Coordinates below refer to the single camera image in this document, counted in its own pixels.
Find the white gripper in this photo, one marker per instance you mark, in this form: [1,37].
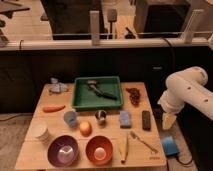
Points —
[171,105]

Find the black rectangular block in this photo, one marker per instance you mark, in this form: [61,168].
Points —
[146,120]

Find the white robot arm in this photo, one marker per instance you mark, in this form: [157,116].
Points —
[186,86]

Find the red bowl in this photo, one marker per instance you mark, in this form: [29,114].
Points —
[99,150]

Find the purple bowl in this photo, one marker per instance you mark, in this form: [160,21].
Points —
[63,151]

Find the blue box on floor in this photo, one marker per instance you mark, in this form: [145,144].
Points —
[169,146]

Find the silver fork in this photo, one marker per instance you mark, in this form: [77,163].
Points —
[135,136]

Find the blue sponge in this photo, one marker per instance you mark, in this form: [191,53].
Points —
[124,119]

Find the yellow orange fruit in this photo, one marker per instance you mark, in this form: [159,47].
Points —
[85,128]

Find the green plastic tray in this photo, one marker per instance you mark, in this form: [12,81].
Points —
[94,93]

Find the crumpled blue grey cloth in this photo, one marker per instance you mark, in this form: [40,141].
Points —
[57,87]

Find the orange carrot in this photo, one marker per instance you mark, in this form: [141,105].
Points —
[50,109]

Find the white paper cup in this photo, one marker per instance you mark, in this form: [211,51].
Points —
[41,132]

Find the black handled brush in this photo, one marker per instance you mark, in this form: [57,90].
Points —
[92,85]

